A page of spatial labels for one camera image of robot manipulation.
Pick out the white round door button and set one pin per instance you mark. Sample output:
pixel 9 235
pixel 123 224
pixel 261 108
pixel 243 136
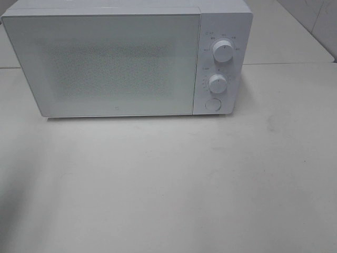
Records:
pixel 213 105

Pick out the white timer knob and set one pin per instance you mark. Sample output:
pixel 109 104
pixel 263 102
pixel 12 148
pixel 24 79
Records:
pixel 217 83

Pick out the white microwave door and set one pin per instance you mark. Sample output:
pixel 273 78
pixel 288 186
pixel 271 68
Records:
pixel 108 65

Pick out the white microwave oven body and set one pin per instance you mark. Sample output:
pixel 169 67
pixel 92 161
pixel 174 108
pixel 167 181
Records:
pixel 218 19

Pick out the white upper power knob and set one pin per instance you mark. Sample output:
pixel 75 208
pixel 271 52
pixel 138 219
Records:
pixel 223 50

